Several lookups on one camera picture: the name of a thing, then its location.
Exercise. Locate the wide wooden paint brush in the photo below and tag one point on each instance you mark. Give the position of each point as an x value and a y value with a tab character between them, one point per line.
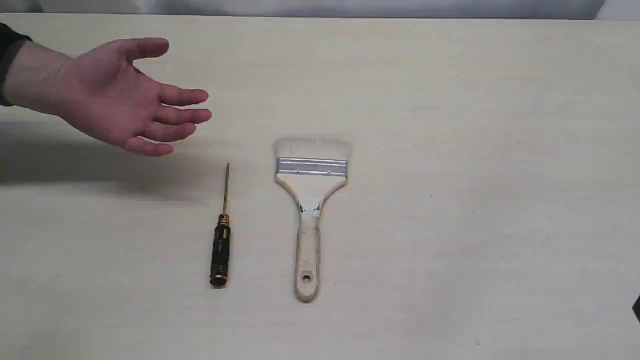
310	170

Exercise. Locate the forearm with dark sleeve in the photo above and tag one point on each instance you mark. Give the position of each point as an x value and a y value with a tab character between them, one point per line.
29	72

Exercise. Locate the open bare human hand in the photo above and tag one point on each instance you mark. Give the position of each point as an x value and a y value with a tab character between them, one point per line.
102	94

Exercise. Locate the black gold handled screwdriver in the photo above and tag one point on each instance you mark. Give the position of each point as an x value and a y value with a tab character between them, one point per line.
221	245

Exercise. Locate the dark object at right edge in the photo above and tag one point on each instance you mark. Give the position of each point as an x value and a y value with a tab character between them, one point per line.
636	308

